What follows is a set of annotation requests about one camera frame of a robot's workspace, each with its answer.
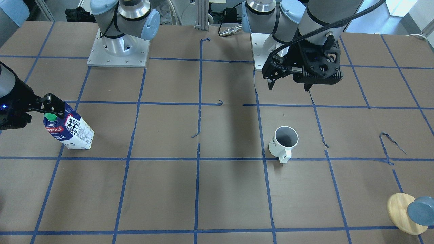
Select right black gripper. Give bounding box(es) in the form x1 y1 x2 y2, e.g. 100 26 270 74
0 62 65 130

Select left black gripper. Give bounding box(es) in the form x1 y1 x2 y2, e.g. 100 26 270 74
262 33 343 92

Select blue white milk carton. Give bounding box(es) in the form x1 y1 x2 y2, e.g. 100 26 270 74
43 104 94 150

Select white mug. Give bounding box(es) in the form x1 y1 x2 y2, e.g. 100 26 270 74
268 126 299 164

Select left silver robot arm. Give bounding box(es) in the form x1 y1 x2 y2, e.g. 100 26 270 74
241 0 363 91

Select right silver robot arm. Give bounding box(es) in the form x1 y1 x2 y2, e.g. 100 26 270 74
0 0 161 130

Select blue cup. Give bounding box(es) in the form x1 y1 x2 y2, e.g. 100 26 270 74
407 196 434 226

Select wooden mug tree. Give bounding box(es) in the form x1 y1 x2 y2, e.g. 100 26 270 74
387 192 428 235

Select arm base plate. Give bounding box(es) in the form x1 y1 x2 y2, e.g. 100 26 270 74
87 29 150 68
251 33 282 71

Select aluminium frame post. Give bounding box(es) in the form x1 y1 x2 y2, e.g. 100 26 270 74
194 0 209 32

